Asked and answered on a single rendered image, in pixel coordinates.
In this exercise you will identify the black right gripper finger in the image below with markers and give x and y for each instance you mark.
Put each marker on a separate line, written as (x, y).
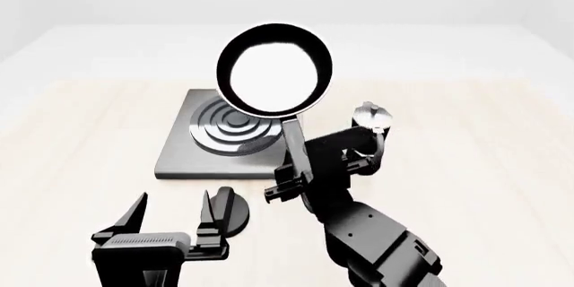
(287, 187)
(362, 165)

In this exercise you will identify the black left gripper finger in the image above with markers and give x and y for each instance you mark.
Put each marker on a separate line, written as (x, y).
(208, 233)
(132, 219)

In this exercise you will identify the black frying pan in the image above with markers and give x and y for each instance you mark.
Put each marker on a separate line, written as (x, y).
(224, 65)

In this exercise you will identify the dark grey stove plate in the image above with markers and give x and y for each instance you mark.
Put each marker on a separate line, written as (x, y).
(179, 152)

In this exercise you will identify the black kettle with silver lid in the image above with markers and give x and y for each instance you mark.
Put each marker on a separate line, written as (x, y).
(371, 117)

